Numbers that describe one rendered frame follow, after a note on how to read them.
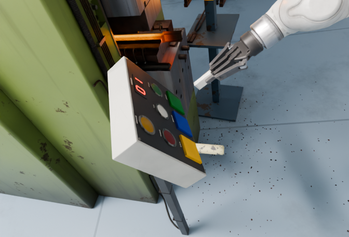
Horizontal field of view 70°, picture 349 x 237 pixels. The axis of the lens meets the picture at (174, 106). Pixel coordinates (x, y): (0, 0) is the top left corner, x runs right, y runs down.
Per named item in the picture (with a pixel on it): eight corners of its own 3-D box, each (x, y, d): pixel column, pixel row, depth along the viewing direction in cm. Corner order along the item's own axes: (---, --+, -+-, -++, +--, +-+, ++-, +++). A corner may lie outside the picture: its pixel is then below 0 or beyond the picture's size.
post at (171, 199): (189, 228, 152) (144, 114, 75) (188, 235, 149) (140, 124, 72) (183, 227, 153) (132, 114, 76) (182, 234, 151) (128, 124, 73)
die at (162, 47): (169, 42, 130) (165, 27, 124) (159, 66, 117) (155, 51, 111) (98, 44, 141) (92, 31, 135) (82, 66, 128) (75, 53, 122)
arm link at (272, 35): (271, 28, 79) (256, 41, 81) (260, 9, 73) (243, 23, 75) (287, 43, 73) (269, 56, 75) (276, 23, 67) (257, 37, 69)
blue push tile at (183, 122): (187, 119, 83) (173, 109, 79) (193, 136, 79) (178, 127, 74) (183, 122, 84) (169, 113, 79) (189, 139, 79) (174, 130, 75)
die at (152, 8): (161, 8, 116) (157, -13, 110) (150, 30, 104) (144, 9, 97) (84, 13, 127) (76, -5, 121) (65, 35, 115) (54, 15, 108)
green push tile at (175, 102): (180, 100, 90) (166, 89, 86) (185, 114, 86) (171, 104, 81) (176, 103, 91) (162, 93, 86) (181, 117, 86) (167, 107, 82)
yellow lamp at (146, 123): (157, 123, 63) (153, 112, 60) (152, 138, 60) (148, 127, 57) (146, 122, 64) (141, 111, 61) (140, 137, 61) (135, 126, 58)
